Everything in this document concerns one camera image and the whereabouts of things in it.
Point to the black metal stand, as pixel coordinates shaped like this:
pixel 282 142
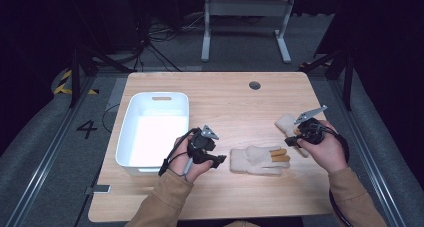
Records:
pixel 75 77
pixel 348 77

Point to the yellow black hazard tape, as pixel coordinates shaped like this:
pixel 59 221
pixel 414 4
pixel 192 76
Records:
pixel 63 83

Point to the metal floor rail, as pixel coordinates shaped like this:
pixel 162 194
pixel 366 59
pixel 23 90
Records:
pixel 50 153
pixel 366 153

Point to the person's left hand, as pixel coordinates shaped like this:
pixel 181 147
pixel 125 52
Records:
pixel 180 158

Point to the white plastic bin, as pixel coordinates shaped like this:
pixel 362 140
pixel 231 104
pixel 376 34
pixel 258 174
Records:
pixel 156 137

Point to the grey table grommet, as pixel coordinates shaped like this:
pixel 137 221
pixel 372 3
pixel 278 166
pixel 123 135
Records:
pixel 254 85

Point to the person's right hand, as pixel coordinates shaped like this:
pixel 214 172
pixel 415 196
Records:
pixel 328 152

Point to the white metal desk frame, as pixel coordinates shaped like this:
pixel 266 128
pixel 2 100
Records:
pixel 246 7

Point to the silver table bracket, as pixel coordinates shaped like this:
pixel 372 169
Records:
pixel 100 189

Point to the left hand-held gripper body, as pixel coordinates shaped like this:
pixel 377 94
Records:
pixel 199 146

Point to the beige knit glove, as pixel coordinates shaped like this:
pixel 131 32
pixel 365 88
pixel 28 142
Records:
pixel 285 123
pixel 253 160

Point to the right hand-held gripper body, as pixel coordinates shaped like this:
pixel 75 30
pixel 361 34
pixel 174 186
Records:
pixel 311 132

